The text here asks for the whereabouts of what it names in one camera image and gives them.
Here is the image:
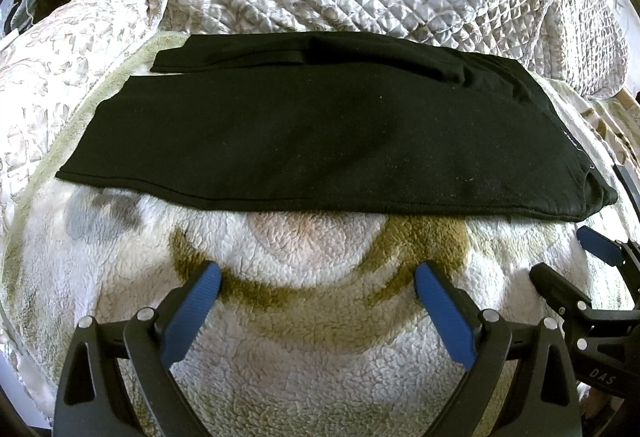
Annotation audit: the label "dark flat remote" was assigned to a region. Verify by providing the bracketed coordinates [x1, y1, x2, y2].
[614, 165, 639, 205]

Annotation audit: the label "black pants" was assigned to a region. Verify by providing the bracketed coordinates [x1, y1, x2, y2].
[58, 32, 617, 221]

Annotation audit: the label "floral white pillow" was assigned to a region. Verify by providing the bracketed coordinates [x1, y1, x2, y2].
[1, 0, 167, 203]

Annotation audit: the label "fleece floral blanket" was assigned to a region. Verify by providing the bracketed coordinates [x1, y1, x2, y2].
[1, 34, 632, 436]

